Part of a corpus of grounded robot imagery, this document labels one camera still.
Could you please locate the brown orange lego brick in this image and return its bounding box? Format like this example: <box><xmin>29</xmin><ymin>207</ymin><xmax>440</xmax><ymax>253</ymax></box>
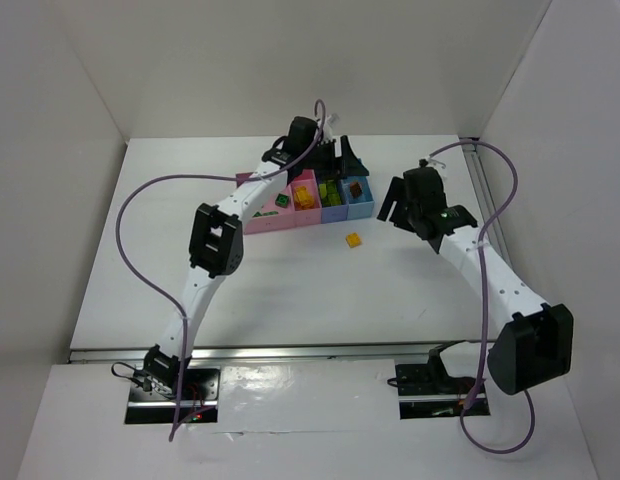
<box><xmin>348</xmin><ymin>182</ymin><xmax>363</xmax><ymax>199</ymax></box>

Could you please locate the lime long lego brick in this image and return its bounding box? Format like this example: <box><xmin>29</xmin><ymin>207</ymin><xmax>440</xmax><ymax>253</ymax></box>
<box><xmin>318</xmin><ymin>181</ymin><xmax>343</xmax><ymax>208</ymax></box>

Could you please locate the yellow square lego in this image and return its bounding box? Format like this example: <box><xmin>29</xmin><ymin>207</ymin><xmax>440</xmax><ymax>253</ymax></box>
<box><xmin>345</xmin><ymin>232</ymin><xmax>363</xmax><ymax>248</ymax></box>

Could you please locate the green lego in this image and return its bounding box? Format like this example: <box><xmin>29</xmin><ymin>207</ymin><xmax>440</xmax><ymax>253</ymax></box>
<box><xmin>253</xmin><ymin>211</ymin><xmax>279</xmax><ymax>218</ymax></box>
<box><xmin>275</xmin><ymin>194</ymin><xmax>291</xmax><ymax>209</ymax></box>

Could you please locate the orange lego plate stack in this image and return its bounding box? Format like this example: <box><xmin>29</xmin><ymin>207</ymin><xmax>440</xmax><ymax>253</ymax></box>
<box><xmin>293</xmin><ymin>185</ymin><xmax>315</xmax><ymax>210</ymax></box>

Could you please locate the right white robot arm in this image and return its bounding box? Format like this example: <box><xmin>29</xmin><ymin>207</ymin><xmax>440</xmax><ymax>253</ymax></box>
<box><xmin>378</xmin><ymin>161</ymin><xmax>574</xmax><ymax>395</ymax></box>

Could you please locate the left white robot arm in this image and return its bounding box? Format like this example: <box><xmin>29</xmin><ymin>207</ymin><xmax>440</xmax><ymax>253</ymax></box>
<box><xmin>143</xmin><ymin>116</ymin><xmax>369</xmax><ymax>398</ymax></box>

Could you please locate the light blue container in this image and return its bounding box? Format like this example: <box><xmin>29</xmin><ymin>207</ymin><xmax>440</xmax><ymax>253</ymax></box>
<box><xmin>338</xmin><ymin>176</ymin><xmax>375</xmax><ymax>220</ymax></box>

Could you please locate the dark blue container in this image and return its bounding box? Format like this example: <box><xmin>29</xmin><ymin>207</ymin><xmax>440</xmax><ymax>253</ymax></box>
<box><xmin>317</xmin><ymin>178</ymin><xmax>348</xmax><ymax>224</ymax></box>

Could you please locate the small pink container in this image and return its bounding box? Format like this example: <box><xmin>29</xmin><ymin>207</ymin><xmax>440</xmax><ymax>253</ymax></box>
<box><xmin>290</xmin><ymin>170</ymin><xmax>321</xmax><ymax>227</ymax></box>

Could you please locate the large pink container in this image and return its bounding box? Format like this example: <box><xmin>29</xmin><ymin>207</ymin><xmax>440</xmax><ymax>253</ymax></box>
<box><xmin>244</xmin><ymin>186</ymin><xmax>295</xmax><ymax>235</ymax></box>

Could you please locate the right aluminium rail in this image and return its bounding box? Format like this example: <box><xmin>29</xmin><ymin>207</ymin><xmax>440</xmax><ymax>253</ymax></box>
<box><xmin>459</xmin><ymin>135</ymin><xmax>541</xmax><ymax>354</ymax></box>

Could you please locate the aluminium rail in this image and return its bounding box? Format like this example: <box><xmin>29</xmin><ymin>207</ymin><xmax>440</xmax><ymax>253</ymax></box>
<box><xmin>459</xmin><ymin>135</ymin><xmax>541</xmax><ymax>354</ymax></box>
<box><xmin>68</xmin><ymin>341</ymin><xmax>454</xmax><ymax>364</ymax></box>

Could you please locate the front aluminium rail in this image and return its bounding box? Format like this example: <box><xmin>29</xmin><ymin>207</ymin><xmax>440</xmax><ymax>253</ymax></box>
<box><xmin>68</xmin><ymin>341</ymin><xmax>454</xmax><ymax>364</ymax></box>

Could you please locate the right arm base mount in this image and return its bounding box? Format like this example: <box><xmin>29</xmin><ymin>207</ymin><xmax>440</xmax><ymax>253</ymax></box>
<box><xmin>386</xmin><ymin>341</ymin><xmax>475</xmax><ymax>420</ymax></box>

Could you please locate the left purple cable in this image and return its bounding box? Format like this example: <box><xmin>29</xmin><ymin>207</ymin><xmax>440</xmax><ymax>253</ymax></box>
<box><xmin>114</xmin><ymin>99</ymin><xmax>327</xmax><ymax>443</ymax></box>

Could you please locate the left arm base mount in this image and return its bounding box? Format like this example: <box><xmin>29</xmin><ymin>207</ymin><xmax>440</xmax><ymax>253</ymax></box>
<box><xmin>111</xmin><ymin>362</ymin><xmax>221</xmax><ymax>425</ymax></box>

